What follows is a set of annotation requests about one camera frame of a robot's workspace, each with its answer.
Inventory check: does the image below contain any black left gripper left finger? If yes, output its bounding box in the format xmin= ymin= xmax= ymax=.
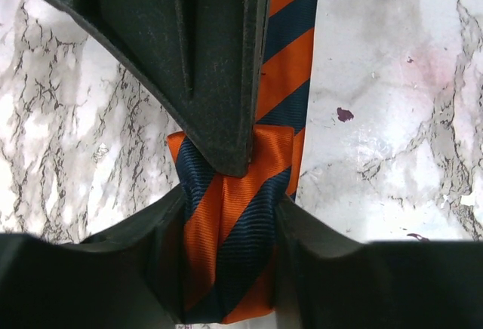
xmin=1 ymin=186 xmax=185 ymax=328

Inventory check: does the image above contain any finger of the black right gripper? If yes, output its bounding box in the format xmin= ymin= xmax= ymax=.
xmin=45 ymin=0 xmax=270 ymax=177

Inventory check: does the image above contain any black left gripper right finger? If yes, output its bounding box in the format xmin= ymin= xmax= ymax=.
xmin=275 ymin=198 xmax=482 ymax=328

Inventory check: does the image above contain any orange navy striped tie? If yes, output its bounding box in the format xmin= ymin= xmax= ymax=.
xmin=168 ymin=0 xmax=317 ymax=324

